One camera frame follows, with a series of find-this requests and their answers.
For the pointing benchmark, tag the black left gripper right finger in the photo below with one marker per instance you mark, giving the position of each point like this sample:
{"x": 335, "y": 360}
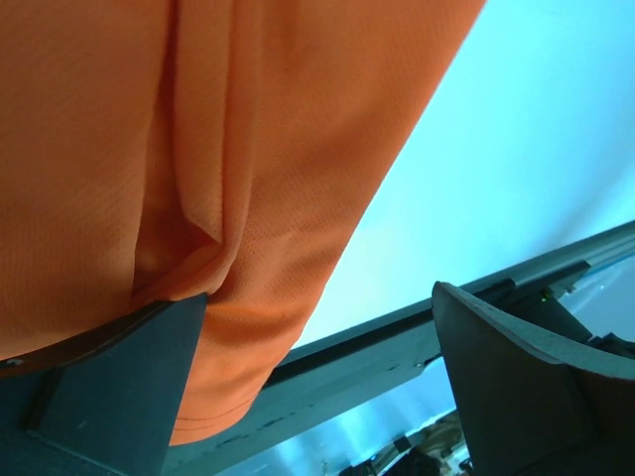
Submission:
{"x": 530, "y": 401}

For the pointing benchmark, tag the orange t-shirt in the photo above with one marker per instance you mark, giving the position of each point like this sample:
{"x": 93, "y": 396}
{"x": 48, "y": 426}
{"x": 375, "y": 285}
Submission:
{"x": 159, "y": 150}

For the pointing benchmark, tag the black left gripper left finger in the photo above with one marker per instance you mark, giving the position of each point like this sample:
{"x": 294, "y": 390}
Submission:
{"x": 103, "y": 402}

